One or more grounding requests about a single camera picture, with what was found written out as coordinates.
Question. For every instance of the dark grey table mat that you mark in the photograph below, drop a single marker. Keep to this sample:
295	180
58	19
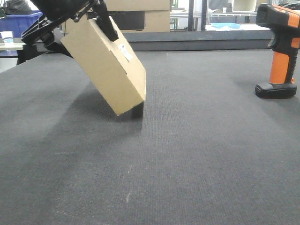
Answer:
207	150

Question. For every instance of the upper stacked cardboard box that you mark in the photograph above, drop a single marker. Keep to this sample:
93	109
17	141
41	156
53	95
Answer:
138	5

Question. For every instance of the large printed cardboard box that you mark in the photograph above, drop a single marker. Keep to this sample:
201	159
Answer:
142	21

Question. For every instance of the light blue plastic tray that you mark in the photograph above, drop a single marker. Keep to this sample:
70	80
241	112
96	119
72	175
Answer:
221	25

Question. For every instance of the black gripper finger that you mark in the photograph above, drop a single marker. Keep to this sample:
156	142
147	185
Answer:
104	22
57	47

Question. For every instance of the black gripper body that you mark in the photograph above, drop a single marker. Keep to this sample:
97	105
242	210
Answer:
55	12

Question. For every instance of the blue plastic crate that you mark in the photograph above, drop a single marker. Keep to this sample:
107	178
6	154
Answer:
17	24

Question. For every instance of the white paper cup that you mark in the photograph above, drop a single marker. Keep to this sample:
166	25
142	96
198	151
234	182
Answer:
7	37

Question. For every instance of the brown cardboard package box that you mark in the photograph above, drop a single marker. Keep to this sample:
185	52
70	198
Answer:
112	66

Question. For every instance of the black bag in crate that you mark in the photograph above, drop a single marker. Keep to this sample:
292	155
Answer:
17	7

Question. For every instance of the orange black barcode scanner gun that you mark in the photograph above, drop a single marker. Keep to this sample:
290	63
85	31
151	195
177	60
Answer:
285	25

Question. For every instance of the black vertical metal post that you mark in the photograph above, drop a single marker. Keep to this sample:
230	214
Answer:
190	22

